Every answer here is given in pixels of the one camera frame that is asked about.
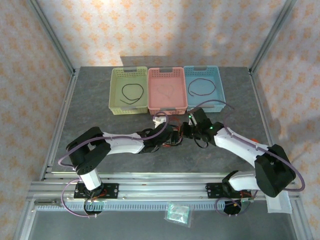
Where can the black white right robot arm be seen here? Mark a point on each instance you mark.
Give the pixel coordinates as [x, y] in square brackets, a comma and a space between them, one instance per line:
[237, 147]

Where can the pink perforated plastic basket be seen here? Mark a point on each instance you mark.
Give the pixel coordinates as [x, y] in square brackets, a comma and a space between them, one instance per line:
[178, 82]

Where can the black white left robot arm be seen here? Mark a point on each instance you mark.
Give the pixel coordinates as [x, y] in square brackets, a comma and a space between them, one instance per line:
[120, 142]

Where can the green perforated plastic basket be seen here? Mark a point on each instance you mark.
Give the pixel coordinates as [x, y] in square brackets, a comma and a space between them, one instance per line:
[130, 93]

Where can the white plastic packet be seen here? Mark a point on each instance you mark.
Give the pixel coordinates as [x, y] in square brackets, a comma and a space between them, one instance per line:
[282, 207]

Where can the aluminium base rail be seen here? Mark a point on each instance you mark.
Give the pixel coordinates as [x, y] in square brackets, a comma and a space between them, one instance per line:
[162, 186]

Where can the clear bag of green parts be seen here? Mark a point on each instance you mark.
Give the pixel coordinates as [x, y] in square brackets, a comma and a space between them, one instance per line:
[178, 215]

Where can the aluminium frame post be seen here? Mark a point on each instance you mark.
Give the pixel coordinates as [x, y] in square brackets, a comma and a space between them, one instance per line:
[53, 37]
[272, 37]

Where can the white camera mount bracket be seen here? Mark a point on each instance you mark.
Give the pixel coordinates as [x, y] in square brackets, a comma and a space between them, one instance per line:
[158, 120]

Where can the blue perforated plastic basket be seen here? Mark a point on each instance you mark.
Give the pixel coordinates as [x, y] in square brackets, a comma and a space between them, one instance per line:
[202, 87]

